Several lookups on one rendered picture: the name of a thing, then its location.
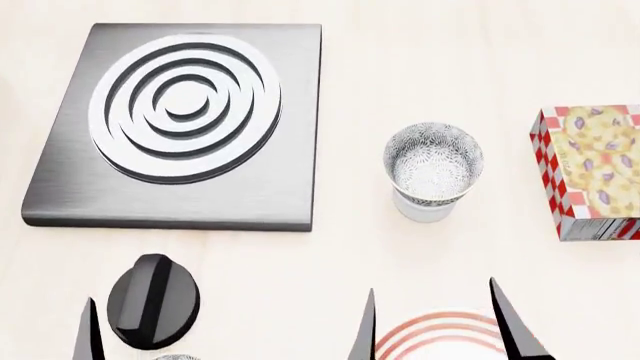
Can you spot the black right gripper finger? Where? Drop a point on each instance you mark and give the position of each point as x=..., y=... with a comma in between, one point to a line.
x=515, y=333
x=365, y=333

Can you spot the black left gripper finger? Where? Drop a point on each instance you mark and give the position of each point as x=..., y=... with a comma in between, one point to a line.
x=89, y=337

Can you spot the white plate red stripes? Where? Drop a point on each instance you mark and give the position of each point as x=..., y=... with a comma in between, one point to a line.
x=440, y=337

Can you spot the grey patterned bowl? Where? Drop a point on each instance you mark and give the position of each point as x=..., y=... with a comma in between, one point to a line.
x=176, y=357
x=432, y=165

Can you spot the white ramekin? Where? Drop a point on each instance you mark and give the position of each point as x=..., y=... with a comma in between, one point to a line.
x=425, y=212

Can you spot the grey stove hot plate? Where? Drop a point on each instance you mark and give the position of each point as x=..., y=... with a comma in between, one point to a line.
x=290, y=112

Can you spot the black stove knob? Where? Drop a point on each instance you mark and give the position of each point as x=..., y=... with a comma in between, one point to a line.
x=150, y=300

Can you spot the red checkered cookie box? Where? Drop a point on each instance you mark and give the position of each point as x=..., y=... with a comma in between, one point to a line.
x=595, y=161

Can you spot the white ringed stove burner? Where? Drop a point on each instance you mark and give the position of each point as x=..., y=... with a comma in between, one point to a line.
x=240, y=150

